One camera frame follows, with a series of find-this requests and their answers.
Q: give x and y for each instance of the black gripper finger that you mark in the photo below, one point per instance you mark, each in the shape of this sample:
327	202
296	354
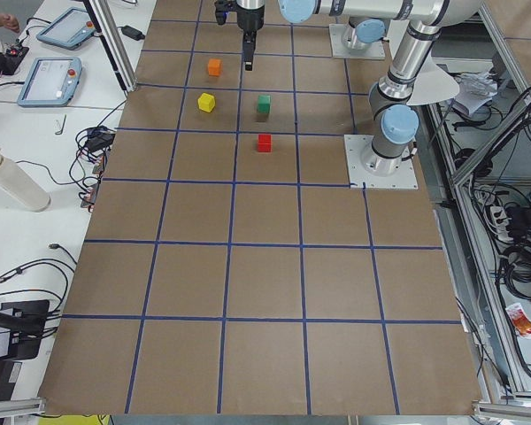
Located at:
248	50

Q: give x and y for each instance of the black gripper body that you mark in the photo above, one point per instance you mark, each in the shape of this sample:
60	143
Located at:
250	19

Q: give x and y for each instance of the red wooden block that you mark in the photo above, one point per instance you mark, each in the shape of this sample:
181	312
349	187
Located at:
265	144

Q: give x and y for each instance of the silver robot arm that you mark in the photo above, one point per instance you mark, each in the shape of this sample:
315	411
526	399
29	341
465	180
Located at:
361	32
397	123

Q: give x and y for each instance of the orange wooden block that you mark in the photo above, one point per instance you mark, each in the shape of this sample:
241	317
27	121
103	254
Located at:
214	67

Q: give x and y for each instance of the green wooden block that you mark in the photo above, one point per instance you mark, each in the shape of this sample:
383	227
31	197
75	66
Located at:
264	104

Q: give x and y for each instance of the yellow wooden block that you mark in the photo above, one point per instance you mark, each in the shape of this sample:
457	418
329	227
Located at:
206	102

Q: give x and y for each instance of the black power adapter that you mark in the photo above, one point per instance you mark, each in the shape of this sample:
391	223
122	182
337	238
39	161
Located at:
132	33

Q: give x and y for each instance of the far teach pendant tablet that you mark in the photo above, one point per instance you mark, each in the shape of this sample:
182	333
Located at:
69	30

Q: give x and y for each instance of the teach pendant tablet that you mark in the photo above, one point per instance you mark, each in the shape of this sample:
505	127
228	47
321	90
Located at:
69	30
51	82

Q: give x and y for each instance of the white chair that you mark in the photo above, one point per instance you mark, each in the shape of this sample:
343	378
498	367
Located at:
432	85

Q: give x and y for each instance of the near teach pendant tablet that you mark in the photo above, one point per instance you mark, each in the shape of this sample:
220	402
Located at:
51	82

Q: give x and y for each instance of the metal allen key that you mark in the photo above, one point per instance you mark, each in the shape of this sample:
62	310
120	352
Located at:
61	126

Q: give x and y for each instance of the white cylindrical bottle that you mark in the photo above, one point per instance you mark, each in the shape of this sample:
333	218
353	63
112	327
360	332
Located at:
20	186

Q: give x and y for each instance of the black laptop device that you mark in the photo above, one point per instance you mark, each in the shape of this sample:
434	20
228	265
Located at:
22	328

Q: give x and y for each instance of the red snack packet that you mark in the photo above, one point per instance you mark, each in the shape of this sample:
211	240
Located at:
519	319

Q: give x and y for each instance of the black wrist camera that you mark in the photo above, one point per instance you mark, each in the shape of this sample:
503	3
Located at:
222	9

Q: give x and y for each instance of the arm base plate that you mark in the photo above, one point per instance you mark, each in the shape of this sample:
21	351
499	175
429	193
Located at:
367	170
374	52

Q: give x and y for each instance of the aluminium frame post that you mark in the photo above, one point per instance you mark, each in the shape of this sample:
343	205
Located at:
101	16

